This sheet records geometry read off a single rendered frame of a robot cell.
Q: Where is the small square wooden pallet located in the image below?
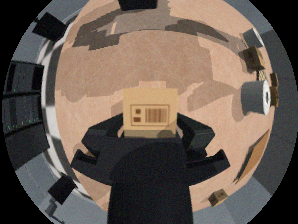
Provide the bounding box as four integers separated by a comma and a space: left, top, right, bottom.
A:
257, 70, 268, 82

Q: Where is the brown open cylinder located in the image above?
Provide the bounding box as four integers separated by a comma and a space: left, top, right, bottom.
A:
269, 86, 278, 107

